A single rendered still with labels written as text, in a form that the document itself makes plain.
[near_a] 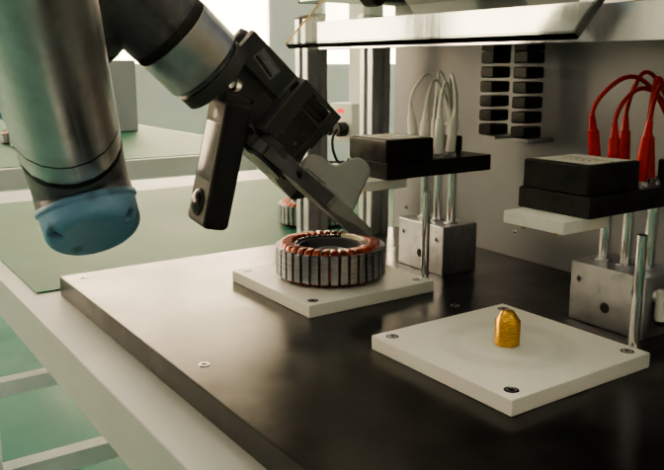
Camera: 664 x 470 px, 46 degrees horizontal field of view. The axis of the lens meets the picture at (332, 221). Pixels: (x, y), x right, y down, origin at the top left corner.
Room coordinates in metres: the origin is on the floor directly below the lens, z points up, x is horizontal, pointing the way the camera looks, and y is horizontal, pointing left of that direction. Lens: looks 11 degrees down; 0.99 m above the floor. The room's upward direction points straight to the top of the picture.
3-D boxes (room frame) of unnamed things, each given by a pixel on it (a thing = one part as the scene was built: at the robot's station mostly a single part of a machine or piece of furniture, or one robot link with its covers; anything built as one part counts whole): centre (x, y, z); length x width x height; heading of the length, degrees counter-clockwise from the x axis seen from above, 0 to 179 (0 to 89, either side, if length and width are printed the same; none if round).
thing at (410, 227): (0.85, -0.12, 0.80); 0.07 x 0.05 x 0.06; 34
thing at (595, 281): (0.65, -0.26, 0.80); 0.07 x 0.05 x 0.06; 34
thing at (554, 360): (0.57, -0.14, 0.78); 0.15 x 0.15 x 0.01; 34
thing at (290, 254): (0.77, 0.00, 0.80); 0.11 x 0.11 x 0.04
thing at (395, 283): (0.77, 0.00, 0.78); 0.15 x 0.15 x 0.01; 34
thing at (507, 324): (0.57, -0.14, 0.80); 0.02 x 0.02 x 0.03
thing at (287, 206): (1.20, 0.03, 0.77); 0.11 x 0.11 x 0.04
